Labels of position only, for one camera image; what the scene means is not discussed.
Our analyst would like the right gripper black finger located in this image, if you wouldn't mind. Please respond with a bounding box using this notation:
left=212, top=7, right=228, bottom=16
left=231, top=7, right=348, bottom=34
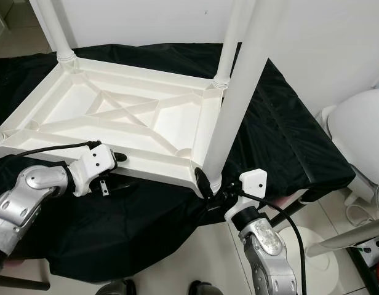
left=192, top=168, right=214, bottom=199

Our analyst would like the white plastic children table top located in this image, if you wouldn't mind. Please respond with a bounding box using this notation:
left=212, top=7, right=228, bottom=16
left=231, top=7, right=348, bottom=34
left=0, top=55, right=230, bottom=197

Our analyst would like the black metal table brace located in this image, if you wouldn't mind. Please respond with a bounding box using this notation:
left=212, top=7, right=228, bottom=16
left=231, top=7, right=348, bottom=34
left=269, top=200, right=307, bottom=225

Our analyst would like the dark right robot foot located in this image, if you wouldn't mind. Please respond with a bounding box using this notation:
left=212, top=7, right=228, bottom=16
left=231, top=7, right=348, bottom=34
left=188, top=281, right=222, bottom=295

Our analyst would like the dark robot foot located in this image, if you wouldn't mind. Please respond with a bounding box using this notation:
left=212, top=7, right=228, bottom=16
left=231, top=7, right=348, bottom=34
left=188, top=281, right=222, bottom=295
left=96, top=280, right=135, bottom=295

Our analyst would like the black cloth table cover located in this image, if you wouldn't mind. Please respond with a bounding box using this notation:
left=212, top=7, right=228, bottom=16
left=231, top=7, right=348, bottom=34
left=0, top=42, right=357, bottom=283

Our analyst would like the dark left robot foot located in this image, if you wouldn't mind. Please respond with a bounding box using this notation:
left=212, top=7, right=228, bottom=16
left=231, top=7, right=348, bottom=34
left=96, top=280, right=135, bottom=295

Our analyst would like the white round stand base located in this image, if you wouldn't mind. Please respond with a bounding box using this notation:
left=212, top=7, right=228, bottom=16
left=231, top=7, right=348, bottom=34
left=288, top=227, right=347, bottom=289

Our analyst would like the white rounded appliance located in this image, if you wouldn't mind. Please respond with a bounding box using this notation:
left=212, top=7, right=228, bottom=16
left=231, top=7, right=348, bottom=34
left=319, top=89, right=379, bottom=197

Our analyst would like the white power strip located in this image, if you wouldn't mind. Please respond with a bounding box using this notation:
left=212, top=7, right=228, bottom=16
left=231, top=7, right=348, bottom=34
left=357, top=240, right=379, bottom=259

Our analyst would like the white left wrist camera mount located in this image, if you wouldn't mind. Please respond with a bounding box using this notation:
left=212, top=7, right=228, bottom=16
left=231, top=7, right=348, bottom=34
left=70, top=144, right=116, bottom=196

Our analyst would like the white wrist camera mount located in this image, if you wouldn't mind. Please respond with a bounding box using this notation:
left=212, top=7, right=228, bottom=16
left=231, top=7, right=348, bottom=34
left=225, top=169, right=268, bottom=221
left=70, top=144, right=116, bottom=196

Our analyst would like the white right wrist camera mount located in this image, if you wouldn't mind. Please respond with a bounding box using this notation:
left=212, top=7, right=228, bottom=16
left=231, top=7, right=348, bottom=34
left=225, top=169, right=268, bottom=221

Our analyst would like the white appliance power cord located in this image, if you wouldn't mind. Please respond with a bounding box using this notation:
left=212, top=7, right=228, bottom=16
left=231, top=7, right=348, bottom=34
left=345, top=203, right=372, bottom=229

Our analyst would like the black floor rail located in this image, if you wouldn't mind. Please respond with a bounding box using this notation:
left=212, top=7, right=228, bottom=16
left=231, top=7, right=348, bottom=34
left=346, top=249, right=379, bottom=295

